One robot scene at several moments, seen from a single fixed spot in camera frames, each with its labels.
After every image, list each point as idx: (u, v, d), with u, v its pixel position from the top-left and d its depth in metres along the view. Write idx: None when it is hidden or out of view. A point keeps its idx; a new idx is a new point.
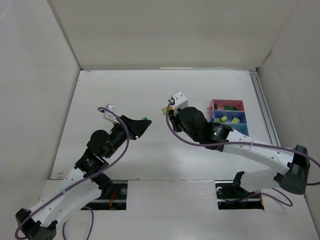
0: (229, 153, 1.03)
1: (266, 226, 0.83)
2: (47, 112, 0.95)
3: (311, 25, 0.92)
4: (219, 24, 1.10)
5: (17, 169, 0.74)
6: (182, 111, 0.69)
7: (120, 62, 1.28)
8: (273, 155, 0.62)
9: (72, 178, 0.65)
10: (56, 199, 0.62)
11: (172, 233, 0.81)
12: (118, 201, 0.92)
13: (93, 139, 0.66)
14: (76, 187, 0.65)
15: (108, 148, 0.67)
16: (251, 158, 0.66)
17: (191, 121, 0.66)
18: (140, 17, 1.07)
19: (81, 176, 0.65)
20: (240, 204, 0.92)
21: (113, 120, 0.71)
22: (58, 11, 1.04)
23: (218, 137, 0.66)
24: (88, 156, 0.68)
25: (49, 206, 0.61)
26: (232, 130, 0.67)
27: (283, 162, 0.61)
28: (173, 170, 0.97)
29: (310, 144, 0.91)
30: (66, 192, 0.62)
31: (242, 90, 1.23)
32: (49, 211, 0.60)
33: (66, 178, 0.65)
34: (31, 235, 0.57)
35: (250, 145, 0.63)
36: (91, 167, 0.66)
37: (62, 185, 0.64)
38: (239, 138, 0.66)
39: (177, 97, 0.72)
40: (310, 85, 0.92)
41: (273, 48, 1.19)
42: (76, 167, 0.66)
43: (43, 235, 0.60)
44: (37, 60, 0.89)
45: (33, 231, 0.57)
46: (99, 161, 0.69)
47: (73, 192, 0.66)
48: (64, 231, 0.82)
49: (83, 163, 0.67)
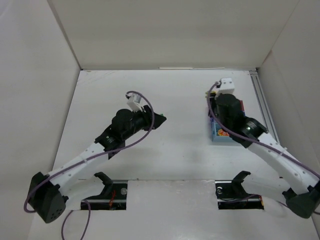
0: (229, 153, 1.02)
1: (265, 226, 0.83)
2: (47, 112, 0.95)
3: (311, 26, 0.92)
4: (219, 25, 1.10)
5: (17, 170, 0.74)
6: (219, 96, 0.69)
7: (120, 62, 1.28)
8: (297, 172, 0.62)
9: (93, 150, 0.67)
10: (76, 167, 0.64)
11: (172, 233, 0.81)
12: (118, 201, 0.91)
13: (120, 116, 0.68)
14: (96, 160, 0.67)
15: (130, 130, 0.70)
16: (274, 166, 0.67)
17: (226, 107, 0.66)
18: (140, 17, 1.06)
19: (102, 149, 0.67)
20: (240, 205, 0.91)
21: (138, 106, 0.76)
22: (58, 11, 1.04)
23: (249, 133, 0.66)
24: (108, 133, 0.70)
25: (69, 172, 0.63)
26: (266, 132, 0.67)
27: (305, 183, 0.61)
28: (173, 170, 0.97)
29: (311, 144, 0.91)
30: (87, 162, 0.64)
31: (242, 90, 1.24)
32: (67, 177, 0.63)
33: (86, 150, 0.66)
34: (48, 196, 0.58)
35: (279, 154, 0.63)
36: (111, 145, 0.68)
37: (83, 155, 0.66)
38: (271, 143, 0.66)
39: (226, 82, 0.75)
40: (310, 85, 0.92)
41: (273, 48, 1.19)
42: (96, 142, 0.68)
43: (57, 204, 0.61)
44: (37, 60, 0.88)
45: (51, 193, 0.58)
46: (118, 139, 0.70)
47: (92, 164, 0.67)
48: (63, 231, 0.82)
49: (103, 139, 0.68)
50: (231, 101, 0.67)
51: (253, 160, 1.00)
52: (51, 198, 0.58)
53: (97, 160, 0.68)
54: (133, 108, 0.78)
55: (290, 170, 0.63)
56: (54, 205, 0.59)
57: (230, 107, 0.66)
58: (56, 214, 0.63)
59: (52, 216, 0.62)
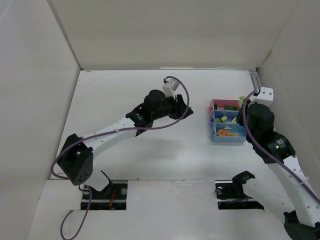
0: (229, 153, 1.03)
1: (266, 226, 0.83)
2: (47, 112, 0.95)
3: (312, 26, 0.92)
4: (219, 25, 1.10)
5: (17, 170, 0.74)
6: (252, 104, 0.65)
7: (120, 62, 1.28)
8: (310, 205, 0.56)
9: (124, 123, 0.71)
10: (108, 135, 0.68)
11: (172, 233, 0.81)
12: (118, 201, 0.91)
13: (153, 95, 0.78)
14: (125, 132, 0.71)
15: (159, 110, 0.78)
16: (287, 191, 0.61)
17: (257, 118, 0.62)
18: (141, 17, 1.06)
19: (132, 124, 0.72)
20: (240, 204, 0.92)
21: (172, 94, 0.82)
22: (58, 11, 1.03)
23: (276, 151, 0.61)
24: (138, 112, 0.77)
25: (101, 139, 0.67)
26: (293, 156, 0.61)
27: (313, 219, 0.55)
28: (173, 170, 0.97)
29: (311, 144, 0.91)
30: (119, 132, 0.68)
31: (242, 90, 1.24)
32: (100, 143, 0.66)
33: (118, 122, 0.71)
34: (83, 156, 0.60)
35: (299, 182, 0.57)
36: (140, 121, 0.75)
37: (114, 126, 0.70)
38: (294, 169, 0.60)
39: (265, 92, 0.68)
40: (310, 85, 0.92)
41: (273, 48, 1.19)
42: (127, 117, 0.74)
43: (87, 167, 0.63)
44: (37, 60, 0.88)
45: (85, 153, 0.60)
46: (147, 118, 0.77)
47: (121, 137, 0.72)
48: (62, 230, 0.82)
49: (133, 116, 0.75)
50: (264, 112, 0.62)
51: (253, 160, 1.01)
52: (85, 158, 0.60)
53: (126, 133, 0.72)
54: (167, 94, 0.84)
55: (304, 201, 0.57)
56: (84, 167, 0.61)
57: (261, 119, 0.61)
58: (82, 178, 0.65)
59: (79, 179, 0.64)
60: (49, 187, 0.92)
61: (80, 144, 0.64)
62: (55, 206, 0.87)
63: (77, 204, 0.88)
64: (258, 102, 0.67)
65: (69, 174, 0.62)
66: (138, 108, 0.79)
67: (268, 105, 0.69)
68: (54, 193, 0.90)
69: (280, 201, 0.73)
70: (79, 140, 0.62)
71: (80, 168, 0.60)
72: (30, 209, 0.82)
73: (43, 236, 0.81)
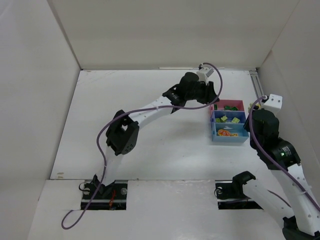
0: (229, 153, 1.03)
1: (265, 226, 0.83)
2: (47, 112, 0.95)
3: (312, 26, 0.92)
4: (219, 25, 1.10)
5: (18, 170, 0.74)
6: (257, 110, 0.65)
7: (121, 61, 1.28)
8: (311, 214, 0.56)
9: (162, 102, 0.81)
10: (149, 111, 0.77)
11: (172, 233, 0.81)
12: (118, 201, 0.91)
13: (188, 76, 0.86)
14: (163, 109, 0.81)
15: (192, 91, 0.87)
16: (288, 198, 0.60)
17: (262, 123, 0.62)
18: (141, 17, 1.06)
19: (169, 103, 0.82)
20: (240, 204, 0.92)
21: (205, 78, 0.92)
22: (58, 12, 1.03)
23: (281, 158, 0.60)
24: (173, 92, 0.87)
25: (144, 114, 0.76)
26: (298, 165, 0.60)
27: (314, 228, 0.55)
28: (173, 170, 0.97)
29: (311, 144, 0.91)
30: (159, 108, 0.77)
31: (242, 90, 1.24)
32: (143, 118, 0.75)
33: (157, 100, 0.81)
34: (131, 127, 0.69)
35: (302, 190, 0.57)
36: (175, 100, 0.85)
37: (154, 103, 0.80)
38: (298, 177, 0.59)
39: (273, 99, 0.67)
40: (311, 85, 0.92)
41: (273, 48, 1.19)
42: (164, 96, 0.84)
43: (132, 139, 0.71)
44: (37, 60, 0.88)
45: (132, 127, 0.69)
46: (181, 97, 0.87)
47: (159, 114, 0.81)
48: (63, 222, 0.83)
49: (169, 95, 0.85)
50: (268, 118, 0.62)
51: (253, 160, 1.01)
52: (133, 130, 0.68)
53: (164, 111, 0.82)
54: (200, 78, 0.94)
55: (305, 210, 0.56)
56: (132, 138, 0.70)
57: (265, 124, 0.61)
58: (128, 148, 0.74)
59: (126, 149, 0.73)
60: (49, 187, 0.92)
61: (127, 118, 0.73)
62: (55, 206, 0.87)
63: (77, 204, 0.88)
64: (265, 109, 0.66)
65: (118, 143, 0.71)
66: (173, 89, 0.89)
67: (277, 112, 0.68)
68: (54, 193, 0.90)
69: (280, 206, 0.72)
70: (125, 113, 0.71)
71: (129, 139, 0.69)
72: (30, 209, 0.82)
73: (43, 236, 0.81)
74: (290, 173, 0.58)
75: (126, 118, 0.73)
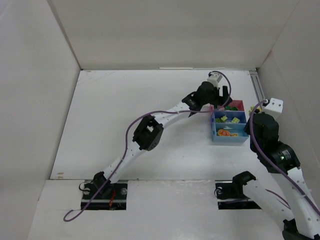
0: (229, 153, 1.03)
1: (264, 226, 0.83)
2: (47, 112, 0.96)
3: (312, 26, 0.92)
4: (220, 25, 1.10)
5: (18, 170, 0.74)
6: (257, 114, 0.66)
7: (121, 61, 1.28)
8: (311, 218, 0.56)
9: (181, 107, 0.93)
10: (171, 115, 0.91)
11: (172, 233, 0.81)
12: (118, 201, 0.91)
13: (205, 85, 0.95)
14: (183, 113, 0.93)
15: (208, 95, 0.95)
16: (288, 201, 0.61)
17: (262, 127, 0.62)
18: (141, 17, 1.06)
19: (187, 108, 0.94)
20: (240, 204, 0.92)
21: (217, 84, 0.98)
22: (58, 11, 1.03)
23: (281, 162, 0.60)
24: (191, 98, 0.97)
25: (167, 118, 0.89)
26: (298, 168, 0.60)
27: (313, 231, 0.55)
28: (173, 170, 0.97)
29: (311, 144, 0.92)
30: (179, 113, 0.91)
31: (242, 90, 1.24)
32: (166, 121, 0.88)
33: (176, 106, 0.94)
34: (156, 130, 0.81)
35: (301, 194, 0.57)
36: (193, 105, 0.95)
37: (175, 108, 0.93)
38: (297, 180, 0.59)
39: (274, 102, 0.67)
40: (311, 85, 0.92)
41: (273, 48, 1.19)
42: (183, 102, 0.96)
43: (156, 138, 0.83)
44: (38, 60, 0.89)
45: (156, 130, 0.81)
46: (198, 103, 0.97)
47: (179, 118, 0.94)
48: (65, 217, 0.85)
49: (187, 101, 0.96)
50: (269, 121, 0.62)
51: (253, 160, 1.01)
52: (157, 132, 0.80)
53: (184, 114, 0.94)
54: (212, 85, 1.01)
55: (305, 213, 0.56)
56: (156, 138, 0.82)
57: (265, 128, 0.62)
58: (152, 145, 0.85)
59: (151, 146, 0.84)
60: (49, 187, 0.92)
61: (152, 120, 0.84)
62: (55, 206, 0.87)
63: (77, 204, 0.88)
64: (266, 113, 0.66)
65: (145, 142, 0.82)
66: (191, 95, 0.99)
67: (278, 116, 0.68)
68: (54, 193, 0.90)
69: (281, 208, 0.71)
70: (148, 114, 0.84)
71: (154, 138, 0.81)
72: (30, 209, 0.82)
73: (42, 236, 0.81)
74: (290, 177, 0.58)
75: (151, 120, 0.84)
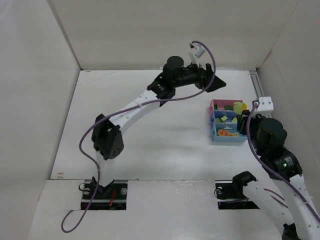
0: (229, 153, 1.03)
1: (265, 226, 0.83)
2: (47, 112, 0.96)
3: (312, 26, 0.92)
4: (219, 25, 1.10)
5: (18, 170, 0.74)
6: (265, 119, 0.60)
7: (121, 62, 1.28)
8: (311, 224, 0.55)
9: (146, 97, 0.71)
10: (132, 110, 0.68)
11: (172, 233, 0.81)
12: (118, 201, 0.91)
13: (171, 63, 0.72)
14: (149, 105, 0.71)
15: (179, 78, 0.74)
16: (289, 207, 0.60)
17: (269, 135, 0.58)
18: (141, 17, 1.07)
19: (154, 97, 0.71)
20: (240, 204, 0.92)
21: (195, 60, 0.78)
22: (58, 11, 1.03)
23: (283, 169, 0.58)
24: (159, 82, 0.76)
25: (126, 115, 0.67)
26: (300, 175, 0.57)
27: (313, 238, 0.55)
28: (173, 170, 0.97)
29: (311, 144, 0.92)
30: (142, 106, 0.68)
31: (242, 90, 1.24)
32: (126, 120, 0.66)
33: (140, 96, 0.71)
34: (112, 134, 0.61)
35: (304, 202, 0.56)
36: (161, 91, 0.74)
37: (137, 101, 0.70)
38: (299, 187, 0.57)
39: (264, 102, 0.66)
40: (310, 85, 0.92)
41: (273, 48, 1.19)
42: (149, 89, 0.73)
43: (117, 143, 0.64)
44: (37, 60, 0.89)
45: (113, 132, 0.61)
46: (169, 87, 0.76)
47: (145, 110, 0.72)
48: (62, 226, 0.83)
49: (155, 88, 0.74)
50: (277, 129, 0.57)
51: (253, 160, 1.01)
52: (114, 135, 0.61)
53: (150, 106, 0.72)
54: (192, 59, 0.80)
55: (306, 220, 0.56)
56: (116, 142, 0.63)
57: (272, 136, 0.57)
58: (117, 152, 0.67)
59: (114, 153, 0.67)
60: (49, 187, 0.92)
61: (109, 122, 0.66)
62: (56, 206, 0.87)
63: (77, 204, 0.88)
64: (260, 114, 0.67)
65: (103, 149, 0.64)
66: (159, 77, 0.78)
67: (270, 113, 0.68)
68: (55, 193, 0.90)
69: (281, 211, 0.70)
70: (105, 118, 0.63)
71: (112, 144, 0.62)
72: (30, 209, 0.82)
73: (42, 236, 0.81)
74: (291, 185, 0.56)
75: (108, 122, 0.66)
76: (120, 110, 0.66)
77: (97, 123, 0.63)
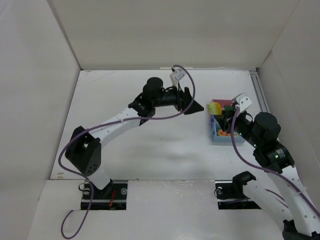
0: (229, 153, 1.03)
1: (265, 226, 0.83)
2: (47, 113, 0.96)
3: (312, 26, 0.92)
4: (219, 25, 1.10)
5: (18, 170, 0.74)
6: (259, 114, 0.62)
7: (121, 62, 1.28)
8: (308, 215, 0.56)
9: (127, 113, 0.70)
10: (113, 125, 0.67)
11: (172, 233, 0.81)
12: (118, 201, 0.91)
13: (152, 84, 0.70)
14: (130, 122, 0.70)
15: (159, 98, 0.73)
16: (285, 199, 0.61)
17: (264, 129, 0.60)
18: (141, 17, 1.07)
19: (135, 114, 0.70)
20: (239, 205, 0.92)
21: (176, 83, 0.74)
22: (58, 11, 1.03)
23: (275, 161, 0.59)
24: (140, 101, 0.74)
25: (108, 129, 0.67)
26: (292, 166, 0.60)
27: (310, 229, 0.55)
28: (173, 170, 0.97)
29: (311, 144, 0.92)
30: (123, 122, 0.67)
31: (242, 90, 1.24)
32: (106, 133, 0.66)
33: (121, 112, 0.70)
34: (92, 148, 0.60)
35: (297, 192, 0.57)
36: (142, 111, 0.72)
37: (118, 116, 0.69)
38: (292, 178, 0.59)
39: (242, 101, 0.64)
40: (310, 85, 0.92)
41: (273, 48, 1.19)
42: (130, 107, 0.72)
43: (95, 159, 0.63)
44: (37, 60, 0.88)
45: (93, 145, 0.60)
46: (149, 107, 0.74)
47: (125, 127, 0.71)
48: (63, 233, 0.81)
49: (136, 106, 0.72)
50: (272, 123, 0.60)
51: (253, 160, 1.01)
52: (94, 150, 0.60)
53: (131, 123, 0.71)
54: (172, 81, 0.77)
55: (301, 211, 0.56)
56: (94, 158, 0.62)
57: (267, 130, 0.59)
58: (92, 169, 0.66)
59: (90, 170, 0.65)
60: (49, 187, 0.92)
61: (87, 135, 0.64)
62: (55, 206, 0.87)
63: (77, 204, 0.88)
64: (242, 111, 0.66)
65: (78, 166, 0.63)
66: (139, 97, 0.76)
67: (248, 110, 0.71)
68: (55, 193, 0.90)
69: (281, 208, 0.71)
70: (85, 131, 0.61)
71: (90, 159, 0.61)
72: (30, 209, 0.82)
73: (42, 236, 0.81)
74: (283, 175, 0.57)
75: (86, 135, 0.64)
76: (100, 124, 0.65)
77: (72, 141, 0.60)
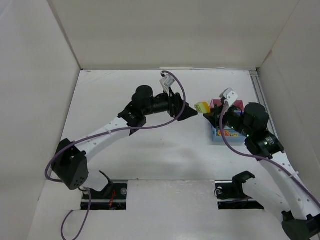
0: (229, 153, 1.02)
1: (264, 226, 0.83)
2: (47, 113, 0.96)
3: (312, 26, 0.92)
4: (219, 25, 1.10)
5: (18, 170, 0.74)
6: (248, 105, 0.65)
7: (121, 62, 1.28)
8: (301, 198, 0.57)
9: (116, 124, 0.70)
10: (101, 136, 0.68)
11: (172, 233, 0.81)
12: (118, 201, 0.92)
13: (141, 92, 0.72)
14: (118, 132, 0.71)
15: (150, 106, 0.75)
16: (280, 186, 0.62)
17: (253, 118, 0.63)
18: (140, 17, 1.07)
19: (124, 124, 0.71)
20: (239, 204, 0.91)
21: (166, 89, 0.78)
22: (58, 11, 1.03)
23: (265, 147, 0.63)
24: (130, 110, 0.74)
25: (94, 141, 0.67)
26: (282, 151, 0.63)
27: (305, 211, 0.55)
28: (173, 170, 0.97)
29: (310, 144, 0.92)
30: (111, 133, 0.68)
31: (242, 90, 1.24)
32: (93, 146, 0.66)
33: (110, 123, 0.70)
34: (76, 161, 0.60)
35: (288, 175, 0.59)
36: (132, 120, 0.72)
37: (106, 127, 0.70)
38: (283, 163, 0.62)
39: (230, 96, 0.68)
40: (310, 85, 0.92)
41: (272, 48, 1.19)
42: (119, 117, 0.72)
43: (81, 173, 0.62)
44: (37, 61, 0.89)
45: (77, 158, 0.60)
46: (139, 116, 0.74)
47: (114, 137, 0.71)
48: (63, 236, 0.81)
49: (125, 115, 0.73)
50: (260, 112, 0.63)
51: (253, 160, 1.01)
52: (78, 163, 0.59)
53: (120, 134, 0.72)
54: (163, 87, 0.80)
55: (294, 194, 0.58)
56: (79, 171, 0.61)
57: (256, 119, 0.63)
58: (79, 181, 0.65)
59: (77, 182, 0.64)
60: (48, 187, 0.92)
61: (74, 148, 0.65)
62: (55, 206, 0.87)
63: (77, 204, 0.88)
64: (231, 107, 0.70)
65: (63, 179, 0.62)
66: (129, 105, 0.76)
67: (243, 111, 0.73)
68: (54, 193, 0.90)
69: (279, 201, 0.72)
70: (71, 144, 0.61)
71: (74, 173, 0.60)
72: (30, 209, 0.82)
73: (42, 236, 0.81)
74: (273, 160, 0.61)
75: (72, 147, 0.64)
76: (87, 136, 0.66)
77: (57, 155, 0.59)
